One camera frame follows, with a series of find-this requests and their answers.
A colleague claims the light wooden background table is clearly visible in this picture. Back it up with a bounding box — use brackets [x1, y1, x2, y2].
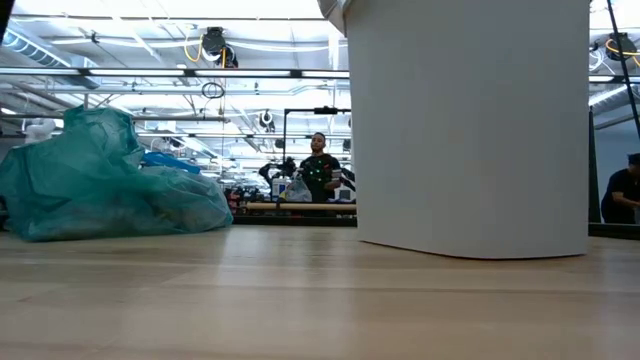
[239, 201, 358, 212]

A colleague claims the black reel with yellow cable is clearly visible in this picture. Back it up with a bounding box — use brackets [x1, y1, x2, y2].
[604, 31, 640, 66]

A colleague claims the translucent pale plastic bag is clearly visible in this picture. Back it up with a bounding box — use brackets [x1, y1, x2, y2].
[282, 177, 314, 204]

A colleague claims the black hanging cable coil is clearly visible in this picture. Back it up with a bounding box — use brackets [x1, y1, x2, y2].
[200, 81, 226, 100]

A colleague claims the teal plastic trash bag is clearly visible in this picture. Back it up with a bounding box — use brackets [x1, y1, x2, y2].
[0, 103, 235, 243]

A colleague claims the long black slanted cable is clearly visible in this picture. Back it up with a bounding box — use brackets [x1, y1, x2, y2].
[606, 0, 640, 139]

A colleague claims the white plastic trash bin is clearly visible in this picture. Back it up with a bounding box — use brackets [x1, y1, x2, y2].
[344, 0, 592, 260]

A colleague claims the background robot station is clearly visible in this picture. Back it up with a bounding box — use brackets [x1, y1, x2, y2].
[224, 184, 266, 217]

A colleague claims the black partition curtain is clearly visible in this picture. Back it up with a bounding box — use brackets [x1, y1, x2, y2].
[588, 107, 603, 224]

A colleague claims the white robot figure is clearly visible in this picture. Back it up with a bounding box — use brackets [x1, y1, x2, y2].
[23, 118, 57, 144]

